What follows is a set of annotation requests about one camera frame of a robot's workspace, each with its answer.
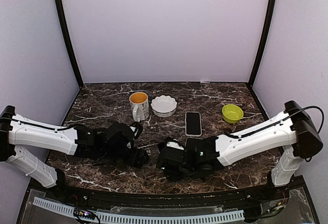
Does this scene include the silver-edged phone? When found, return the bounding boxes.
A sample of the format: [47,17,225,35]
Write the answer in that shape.
[186,137,203,147]

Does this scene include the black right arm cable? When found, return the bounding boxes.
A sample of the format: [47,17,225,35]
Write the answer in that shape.
[225,105,325,162]

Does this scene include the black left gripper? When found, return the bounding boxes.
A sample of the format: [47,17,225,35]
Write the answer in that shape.
[100,146,150,168]

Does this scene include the black left frame post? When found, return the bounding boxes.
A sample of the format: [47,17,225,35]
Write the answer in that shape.
[55,0,84,88]

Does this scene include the white slotted cable duct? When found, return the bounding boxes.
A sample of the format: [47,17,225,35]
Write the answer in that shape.
[33,196,245,224]

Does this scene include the white scalloped dish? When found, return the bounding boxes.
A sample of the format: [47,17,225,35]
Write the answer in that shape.
[151,95,178,118]

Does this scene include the black phone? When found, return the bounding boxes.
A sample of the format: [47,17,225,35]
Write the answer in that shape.
[186,112,201,135]

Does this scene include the black frame post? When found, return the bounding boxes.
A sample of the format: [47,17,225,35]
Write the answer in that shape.
[248,0,276,88]
[55,0,84,88]

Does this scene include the black right frame post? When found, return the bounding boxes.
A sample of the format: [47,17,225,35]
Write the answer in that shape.
[248,0,276,88]

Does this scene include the lime green bowl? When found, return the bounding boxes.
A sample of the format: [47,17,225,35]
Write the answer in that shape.
[222,104,244,124]

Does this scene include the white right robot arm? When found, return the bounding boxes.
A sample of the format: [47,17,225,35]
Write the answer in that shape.
[156,100,323,200]

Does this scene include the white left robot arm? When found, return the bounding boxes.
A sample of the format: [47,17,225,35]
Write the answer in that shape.
[1,106,149,201]

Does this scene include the beige phone case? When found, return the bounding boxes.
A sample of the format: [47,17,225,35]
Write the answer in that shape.
[184,111,202,137]

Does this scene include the small circuit board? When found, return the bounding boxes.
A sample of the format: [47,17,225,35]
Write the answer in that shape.
[73,208,96,221]

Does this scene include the white floral mug orange inside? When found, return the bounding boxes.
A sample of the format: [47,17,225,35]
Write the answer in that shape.
[129,92,150,123]

